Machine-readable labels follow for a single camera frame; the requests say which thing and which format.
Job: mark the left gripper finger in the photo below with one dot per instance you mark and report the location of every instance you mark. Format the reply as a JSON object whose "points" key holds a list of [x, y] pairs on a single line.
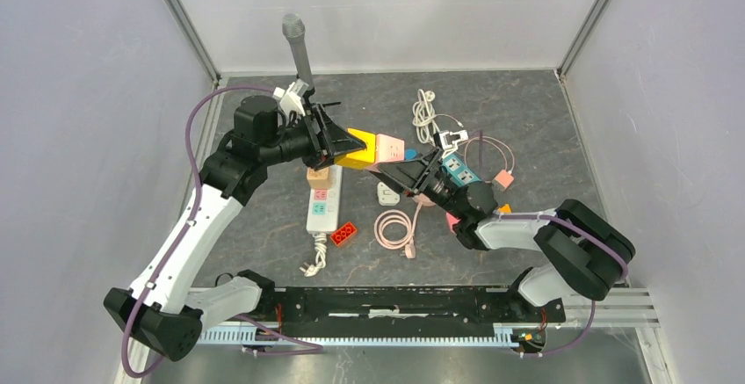
{"points": [[356, 160], [331, 135]]}

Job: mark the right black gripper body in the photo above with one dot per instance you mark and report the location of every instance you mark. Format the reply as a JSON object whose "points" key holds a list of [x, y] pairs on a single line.
{"points": [[441, 190]]}

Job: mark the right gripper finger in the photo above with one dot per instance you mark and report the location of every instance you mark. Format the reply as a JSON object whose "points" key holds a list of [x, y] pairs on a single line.
{"points": [[414, 166], [403, 181]]}

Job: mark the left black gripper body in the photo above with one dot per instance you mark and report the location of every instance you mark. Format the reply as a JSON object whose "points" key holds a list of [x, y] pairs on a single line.
{"points": [[290, 144]]}

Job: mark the orange cube adapter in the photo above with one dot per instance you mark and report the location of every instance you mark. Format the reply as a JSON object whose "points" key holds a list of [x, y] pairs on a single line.
{"points": [[319, 179]]}

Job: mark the yellow cube adapter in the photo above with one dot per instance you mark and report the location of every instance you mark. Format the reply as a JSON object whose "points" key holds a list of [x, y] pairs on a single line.
{"points": [[360, 140]]}

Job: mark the pink adapter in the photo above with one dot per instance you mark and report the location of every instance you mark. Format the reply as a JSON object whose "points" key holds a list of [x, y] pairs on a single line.
{"points": [[388, 149]]}

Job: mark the white long power strip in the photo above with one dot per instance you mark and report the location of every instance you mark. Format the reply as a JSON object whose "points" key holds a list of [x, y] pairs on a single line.
{"points": [[322, 220]]}

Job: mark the pink round socket with cable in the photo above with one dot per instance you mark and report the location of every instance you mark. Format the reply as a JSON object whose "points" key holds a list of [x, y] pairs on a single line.
{"points": [[396, 218]]}

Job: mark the pink adapter plug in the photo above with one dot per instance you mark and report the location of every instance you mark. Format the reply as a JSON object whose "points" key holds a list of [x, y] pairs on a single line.
{"points": [[451, 221]]}

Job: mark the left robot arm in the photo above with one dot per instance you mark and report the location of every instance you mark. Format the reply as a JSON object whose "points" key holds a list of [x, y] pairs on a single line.
{"points": [[157, 309]]}

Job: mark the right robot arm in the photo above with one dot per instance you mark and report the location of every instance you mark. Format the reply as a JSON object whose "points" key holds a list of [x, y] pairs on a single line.
{"points": [[584, 253]]}

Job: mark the teal power strip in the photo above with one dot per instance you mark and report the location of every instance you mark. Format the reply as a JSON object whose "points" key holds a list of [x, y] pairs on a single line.
{"points": [[460, 173]]}

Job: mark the orange green lego stack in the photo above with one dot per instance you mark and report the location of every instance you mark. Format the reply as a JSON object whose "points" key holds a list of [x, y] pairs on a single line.
{"points": [[506, 209]]}

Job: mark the red lego brick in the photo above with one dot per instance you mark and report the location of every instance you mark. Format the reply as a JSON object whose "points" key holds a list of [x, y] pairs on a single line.
{"points": [[343, 235]]}

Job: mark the grey microphone on tripod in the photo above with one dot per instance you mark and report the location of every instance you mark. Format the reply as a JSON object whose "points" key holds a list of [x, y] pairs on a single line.
{"points": [[294, 31]]}

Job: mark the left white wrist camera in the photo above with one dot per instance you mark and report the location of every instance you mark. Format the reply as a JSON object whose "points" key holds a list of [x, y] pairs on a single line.
{"points": [[291, 99]]}

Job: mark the salmon charger with thin cable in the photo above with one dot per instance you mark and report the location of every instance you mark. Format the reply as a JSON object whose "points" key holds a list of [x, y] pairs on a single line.
{"points": [[505, 177]]}

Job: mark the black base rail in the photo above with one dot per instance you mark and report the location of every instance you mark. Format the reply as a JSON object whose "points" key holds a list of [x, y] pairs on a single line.
{"points": [[399, 311]]}

